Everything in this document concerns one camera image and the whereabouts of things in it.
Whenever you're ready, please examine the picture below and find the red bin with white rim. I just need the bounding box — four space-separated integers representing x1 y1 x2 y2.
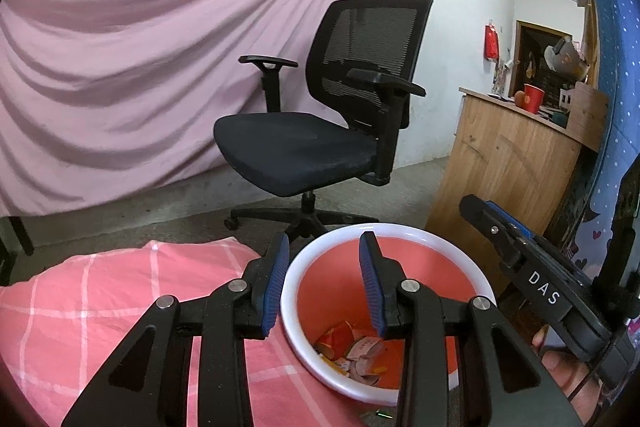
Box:
280 223 498 403

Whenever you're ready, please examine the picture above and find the small red hanging ornament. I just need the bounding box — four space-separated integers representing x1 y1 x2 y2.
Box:
484 24 501 60

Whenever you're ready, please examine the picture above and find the red paper packet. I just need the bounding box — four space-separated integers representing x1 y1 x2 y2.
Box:
314 321 357 360

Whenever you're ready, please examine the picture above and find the black office chair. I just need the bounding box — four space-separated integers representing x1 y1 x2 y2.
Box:
213 0 435 240

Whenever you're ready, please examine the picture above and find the blue dotted curtain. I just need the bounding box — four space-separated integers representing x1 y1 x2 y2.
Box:
560 0 640 288

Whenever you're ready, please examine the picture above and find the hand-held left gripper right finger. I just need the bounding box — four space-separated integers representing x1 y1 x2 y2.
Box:
358 231 583 427

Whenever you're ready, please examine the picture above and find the brown door frame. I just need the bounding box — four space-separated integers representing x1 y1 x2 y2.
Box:
512 20 601 118

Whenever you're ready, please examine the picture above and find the white wrapper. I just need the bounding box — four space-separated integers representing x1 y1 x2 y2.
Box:
345 336 385 360

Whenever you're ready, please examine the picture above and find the red cup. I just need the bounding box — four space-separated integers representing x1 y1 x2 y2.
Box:
522 83 547 114

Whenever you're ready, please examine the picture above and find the pink checked tablecloth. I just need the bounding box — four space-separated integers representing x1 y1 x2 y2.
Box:
0 237 396 427

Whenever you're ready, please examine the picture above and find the wooden cabinet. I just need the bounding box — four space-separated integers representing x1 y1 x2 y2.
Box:
425 87 608 248

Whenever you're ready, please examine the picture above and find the pink hanging sheet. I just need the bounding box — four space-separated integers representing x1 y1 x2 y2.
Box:
0 0 364 218

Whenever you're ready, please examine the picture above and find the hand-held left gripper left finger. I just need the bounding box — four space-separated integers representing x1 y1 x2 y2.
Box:
60 232 291 427

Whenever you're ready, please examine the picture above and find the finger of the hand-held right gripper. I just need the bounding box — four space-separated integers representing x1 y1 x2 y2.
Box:
459 194 526 278
484 201 538 248

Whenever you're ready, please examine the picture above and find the person's right hand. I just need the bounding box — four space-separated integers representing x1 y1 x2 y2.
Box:
531 327 608 413

